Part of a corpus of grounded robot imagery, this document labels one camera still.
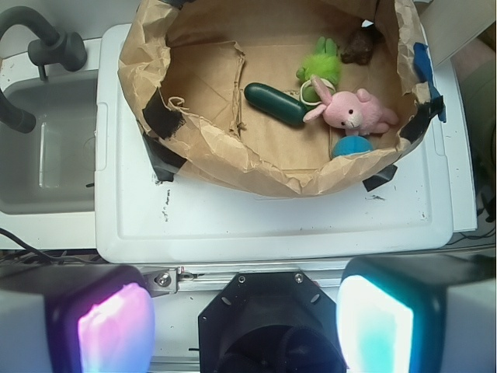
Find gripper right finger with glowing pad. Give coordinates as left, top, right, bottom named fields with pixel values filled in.
left=336, top=254, right=496, bottom=372

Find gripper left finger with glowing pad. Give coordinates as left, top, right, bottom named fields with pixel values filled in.
left=1, top=264, right=155, bottom=372

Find blue ball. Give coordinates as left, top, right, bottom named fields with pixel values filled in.
left=331, top=136, right=374, bottom=158

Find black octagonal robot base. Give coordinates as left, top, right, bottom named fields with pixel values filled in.
left=198, top=272, right=347, bottom=372

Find grey sink basin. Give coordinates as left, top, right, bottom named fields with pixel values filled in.
left=1, top=70, right=97, bottom=214

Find pink plush bunny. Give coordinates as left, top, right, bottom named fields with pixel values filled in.
left=303, top=75, right=399, bottom=136

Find blue tape strip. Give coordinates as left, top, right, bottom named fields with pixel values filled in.
left=413, top=42, right=447, bottom=123

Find dark green cucumber toy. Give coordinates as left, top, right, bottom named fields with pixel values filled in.
left=244, top=82, right=308, bottom=127

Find black faucet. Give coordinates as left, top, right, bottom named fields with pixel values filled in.
left=1, top=5, right=87, bottom=134

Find green fuzzy plush toy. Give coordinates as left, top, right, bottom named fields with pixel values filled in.
left=296, top=37, right=342, bottom=106

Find dark brown plush toy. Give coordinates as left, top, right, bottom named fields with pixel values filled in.
left=340, top=25, right=384, bottom=66

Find brown paper bag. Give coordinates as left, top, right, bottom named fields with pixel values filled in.
left=118, top=1, right=433, bottom=197

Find black floor cable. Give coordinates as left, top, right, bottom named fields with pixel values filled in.
left=0, top=227, right=98, bottom=265

